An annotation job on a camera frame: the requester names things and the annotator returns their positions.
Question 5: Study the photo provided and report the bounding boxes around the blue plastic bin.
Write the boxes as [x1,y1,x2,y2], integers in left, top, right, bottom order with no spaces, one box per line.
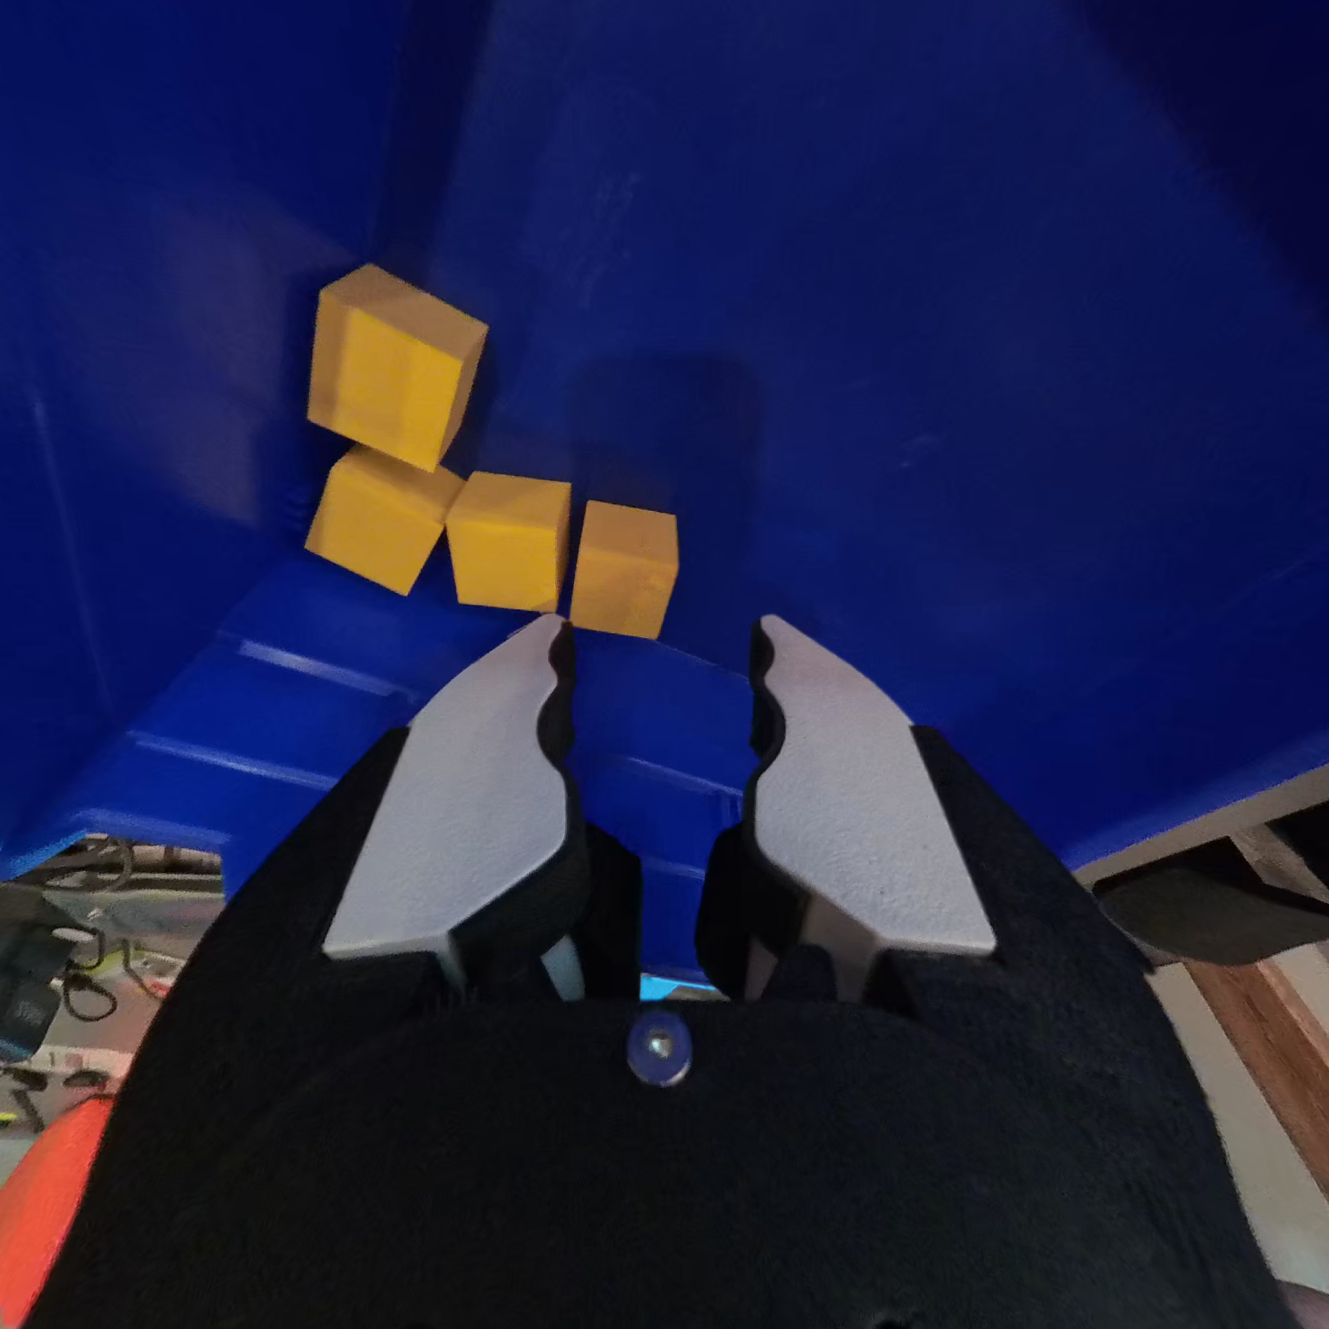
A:
[0,0,1329,998]

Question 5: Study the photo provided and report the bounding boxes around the orange plastic box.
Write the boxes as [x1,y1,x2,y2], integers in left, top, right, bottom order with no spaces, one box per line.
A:
[0,1095,117,1329]

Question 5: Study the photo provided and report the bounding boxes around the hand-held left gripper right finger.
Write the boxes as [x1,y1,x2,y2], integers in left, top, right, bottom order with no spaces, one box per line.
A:
[743,612,998,962]

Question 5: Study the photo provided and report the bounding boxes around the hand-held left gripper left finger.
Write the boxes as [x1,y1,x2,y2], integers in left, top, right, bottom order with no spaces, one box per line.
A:
[321,612,591,962]

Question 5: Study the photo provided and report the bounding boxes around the black cable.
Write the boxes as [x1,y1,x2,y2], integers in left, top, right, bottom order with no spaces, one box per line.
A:
[41,831,141,1024]

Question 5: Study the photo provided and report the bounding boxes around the black battery charger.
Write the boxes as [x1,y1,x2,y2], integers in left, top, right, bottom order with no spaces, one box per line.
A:
[0,888,79,1063]

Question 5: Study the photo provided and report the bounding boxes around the yellow wooden cube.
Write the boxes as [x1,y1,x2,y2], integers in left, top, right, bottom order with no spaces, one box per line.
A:
[568,498,680,641]
[304,446,465,598]
[305,263,490,473]
[444,470,574,614]

